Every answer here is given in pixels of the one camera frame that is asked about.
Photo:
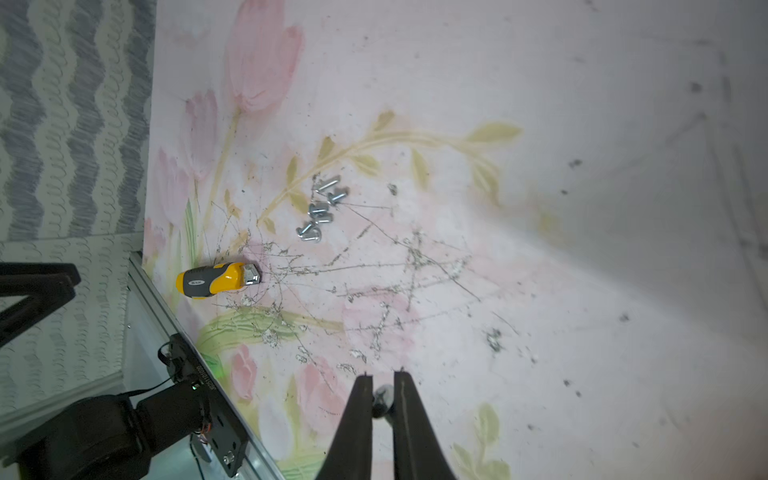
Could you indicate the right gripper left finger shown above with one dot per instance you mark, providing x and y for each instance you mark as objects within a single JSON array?
[{"x": 350, "y": 454}]

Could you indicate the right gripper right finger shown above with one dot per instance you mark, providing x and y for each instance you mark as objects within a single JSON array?
[{"x": 416, "y": 450}]

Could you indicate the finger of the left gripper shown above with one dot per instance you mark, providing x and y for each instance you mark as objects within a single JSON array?
[{"x": 42, "y": 289}]

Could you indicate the silver screw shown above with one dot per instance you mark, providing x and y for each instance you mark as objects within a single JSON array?
[{"x": 383, "y": 401}]

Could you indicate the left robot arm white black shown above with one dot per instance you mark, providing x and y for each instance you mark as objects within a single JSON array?
[{"x": 100, "y": 437}]

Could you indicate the pile of silver screws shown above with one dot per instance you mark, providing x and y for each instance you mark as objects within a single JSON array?
[{"x": 327, "y": 194}]

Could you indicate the yellow black utility knife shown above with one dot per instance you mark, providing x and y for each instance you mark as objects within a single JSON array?
[{"x": 208, "y": 281}]

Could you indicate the aluminium mounting rail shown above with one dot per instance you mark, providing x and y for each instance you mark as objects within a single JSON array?
[{"x": 160, "y": 362}]

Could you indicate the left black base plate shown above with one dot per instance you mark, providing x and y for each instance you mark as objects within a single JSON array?
[{"x": 195, "y": 403}]

